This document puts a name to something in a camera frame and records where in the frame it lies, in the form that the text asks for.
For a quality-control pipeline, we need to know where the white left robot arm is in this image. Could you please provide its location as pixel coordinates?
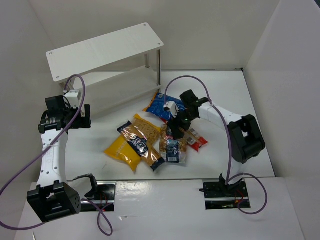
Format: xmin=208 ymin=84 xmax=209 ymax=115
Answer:
xmin=27 ymin=90 xmax=91 ymax=223

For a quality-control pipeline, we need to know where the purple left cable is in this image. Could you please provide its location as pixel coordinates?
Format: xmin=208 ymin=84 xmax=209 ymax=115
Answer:
xmin=0 ymin=74 xmax=113 ymax=236

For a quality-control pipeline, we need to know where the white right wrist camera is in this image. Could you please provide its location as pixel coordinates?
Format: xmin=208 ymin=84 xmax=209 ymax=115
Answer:
xmin=163 ymin=101 xmax=180 ymax=118

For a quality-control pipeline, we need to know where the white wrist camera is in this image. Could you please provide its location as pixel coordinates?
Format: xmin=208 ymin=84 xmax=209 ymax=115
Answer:
xmin=64 ymin=90 xmax=82 ymax=106
xmin=163 ymin=101 xmax=180 ymax=118

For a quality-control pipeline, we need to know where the purple cable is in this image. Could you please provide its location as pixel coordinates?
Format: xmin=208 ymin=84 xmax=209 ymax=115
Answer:
xmin=165 ymin=75 xmax=269 ymax=215
xmin=0 ymin=74 xmax=113 ymax=236

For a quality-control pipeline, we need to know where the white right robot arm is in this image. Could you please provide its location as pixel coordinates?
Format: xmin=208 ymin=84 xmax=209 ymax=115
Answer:
xmin=163 ymin=90 xmax=266 ymax=197

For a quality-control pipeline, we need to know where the spaghetti bag with navy ends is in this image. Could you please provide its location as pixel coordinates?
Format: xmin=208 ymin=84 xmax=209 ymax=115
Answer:
xmin=117 ymin=118 xmax=165 ymax=172

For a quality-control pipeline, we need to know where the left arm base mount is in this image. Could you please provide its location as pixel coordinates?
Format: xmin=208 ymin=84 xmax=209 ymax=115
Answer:
xmin=68 ymin=178 xmax=117 ymax=212

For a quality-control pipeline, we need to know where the fusilli bag with dark label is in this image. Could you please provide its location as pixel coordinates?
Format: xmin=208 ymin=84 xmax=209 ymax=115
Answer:
xmin=159 ymin=124 xmax=188 ymax=165

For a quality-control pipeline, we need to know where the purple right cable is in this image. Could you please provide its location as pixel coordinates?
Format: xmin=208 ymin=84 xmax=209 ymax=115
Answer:
xmin=165 ymin=75 xmax=269 ymax=215

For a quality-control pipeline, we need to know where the blue and orange pasta bag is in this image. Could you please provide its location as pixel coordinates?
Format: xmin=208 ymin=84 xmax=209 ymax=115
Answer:
xmin=142 ymin=92 xmax=185 ymax=121

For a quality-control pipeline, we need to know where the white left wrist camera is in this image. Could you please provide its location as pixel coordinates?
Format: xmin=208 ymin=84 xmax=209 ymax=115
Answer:
xmin=64 ymin=90 xmax=82 ymax=106

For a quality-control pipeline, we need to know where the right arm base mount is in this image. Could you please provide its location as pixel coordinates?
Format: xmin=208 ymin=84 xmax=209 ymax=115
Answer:
xmin=199 ymin=180 xmax=251 ymax=210

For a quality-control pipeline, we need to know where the red spaghetti packet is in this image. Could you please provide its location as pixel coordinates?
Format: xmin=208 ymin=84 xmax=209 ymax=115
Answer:
xmin=185 ymin=128 xmax=209 ymax=152

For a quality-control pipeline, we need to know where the white two-tier shelf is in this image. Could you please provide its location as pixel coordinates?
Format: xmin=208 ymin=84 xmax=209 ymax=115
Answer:
xmin=46 ymin=22 xmax=164 ymax=117

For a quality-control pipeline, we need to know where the yellow fusilli pasta bag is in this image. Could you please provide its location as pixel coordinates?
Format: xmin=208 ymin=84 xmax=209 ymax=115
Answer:
xmin=104 ymin=114 xmax=165 ymax=172

